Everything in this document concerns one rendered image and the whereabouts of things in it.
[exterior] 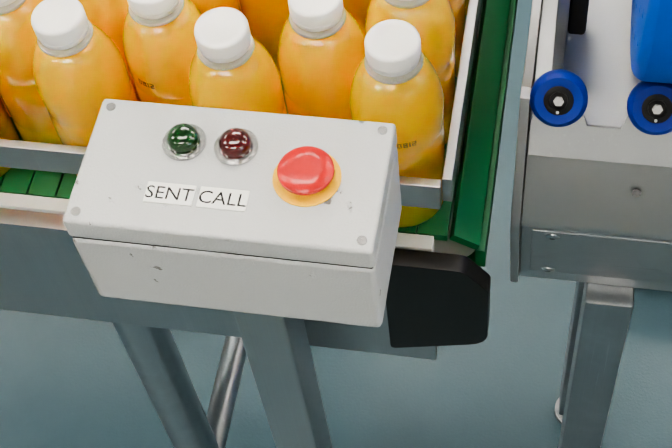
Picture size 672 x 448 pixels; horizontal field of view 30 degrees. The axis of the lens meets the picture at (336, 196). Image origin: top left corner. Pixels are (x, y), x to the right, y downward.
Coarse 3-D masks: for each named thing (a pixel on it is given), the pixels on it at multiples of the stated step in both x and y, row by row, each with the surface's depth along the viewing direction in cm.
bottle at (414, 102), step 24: (360, 72) 89; (432, 72) 89; (360, 96) 89; (384, 96) 88; (408, 96) 88; (432, 96) 89; (360, 120) 90; (384, 120) 89; (408, 120) 89; (432, 120) 90; (408, 144) 91; (432, 144) 92; (408, 168) 93; (432, 168) 95; (408, 216) 98; (432, 216) 100
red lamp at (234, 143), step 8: (232, 128) 81; (240, 128) 81; (224, 136) 80; (232, 136) 80; (240, 136) 80; (248, 136) 80; (224, 144) 80; (232, 144) 80; (240, 144) 80; (248, 144) 80; (224, 152) 80; (232, 152) 80; (240, 152) 80; (248, 152) 80
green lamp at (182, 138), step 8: (176, 128) 81; (184, 128) 81; (192, 128) 81; (168, 136) 81; (176, 136) 81; (184, 136) 81; (192, 136) 81; (168, 144) 81; (176, 144) 80; (184, 144) 80; (192, 144) 81; (176, 152) 81; (184, 152) 81
